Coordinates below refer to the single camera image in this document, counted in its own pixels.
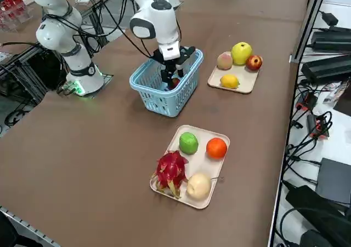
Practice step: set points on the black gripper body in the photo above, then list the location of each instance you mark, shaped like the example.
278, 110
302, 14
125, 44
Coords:
181, 58

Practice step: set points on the small red apple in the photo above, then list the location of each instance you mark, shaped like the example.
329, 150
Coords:
176, 83

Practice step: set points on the green apple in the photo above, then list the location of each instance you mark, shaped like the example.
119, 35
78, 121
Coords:
188, 143

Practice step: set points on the light blue plastic basket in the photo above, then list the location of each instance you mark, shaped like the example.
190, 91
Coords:
176, 106

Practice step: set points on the yellow lemon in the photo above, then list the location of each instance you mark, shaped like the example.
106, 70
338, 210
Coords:
229, 81

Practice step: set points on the beige tray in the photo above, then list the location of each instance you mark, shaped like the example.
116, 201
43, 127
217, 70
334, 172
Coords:
245, 78
198, 165

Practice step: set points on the orange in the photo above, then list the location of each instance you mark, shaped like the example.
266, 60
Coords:
216, 149

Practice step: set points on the pink green peach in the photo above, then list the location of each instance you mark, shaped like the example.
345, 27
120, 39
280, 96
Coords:
224, 61

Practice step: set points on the large yellow-green fruit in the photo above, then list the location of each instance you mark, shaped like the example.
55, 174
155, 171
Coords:
241, 54

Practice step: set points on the red pomegranate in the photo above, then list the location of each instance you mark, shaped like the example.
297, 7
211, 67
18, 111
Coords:
254, 63

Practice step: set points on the red dragon fruit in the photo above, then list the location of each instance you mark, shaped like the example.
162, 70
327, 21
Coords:
171, 170

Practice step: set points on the pale beige pear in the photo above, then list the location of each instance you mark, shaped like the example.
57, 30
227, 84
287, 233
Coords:
198, 187

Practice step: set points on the black orange charger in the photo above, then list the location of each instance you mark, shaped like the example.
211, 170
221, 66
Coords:
306, 102
318, 126

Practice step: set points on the black power adapter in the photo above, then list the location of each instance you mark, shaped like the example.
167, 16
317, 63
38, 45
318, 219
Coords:
326, 69
331, 41

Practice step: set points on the small black plug adapter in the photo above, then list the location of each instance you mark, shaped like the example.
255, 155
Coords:
329, 18

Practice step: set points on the clear acrylic shelf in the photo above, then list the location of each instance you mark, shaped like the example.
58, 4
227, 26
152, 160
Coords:
15, 14

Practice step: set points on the grey flat box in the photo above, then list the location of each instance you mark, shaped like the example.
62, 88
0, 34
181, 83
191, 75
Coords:
334, 180

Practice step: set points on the black power supply unit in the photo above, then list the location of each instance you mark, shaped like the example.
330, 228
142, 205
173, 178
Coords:
323, 219

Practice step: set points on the metal base plate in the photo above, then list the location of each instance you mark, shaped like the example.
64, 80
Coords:
107, 78

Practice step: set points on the aluminium frame post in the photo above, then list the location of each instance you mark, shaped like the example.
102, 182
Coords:
309, 25

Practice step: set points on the aluminium table rail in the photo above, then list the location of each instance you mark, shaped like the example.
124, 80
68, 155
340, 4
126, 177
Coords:
27, 225

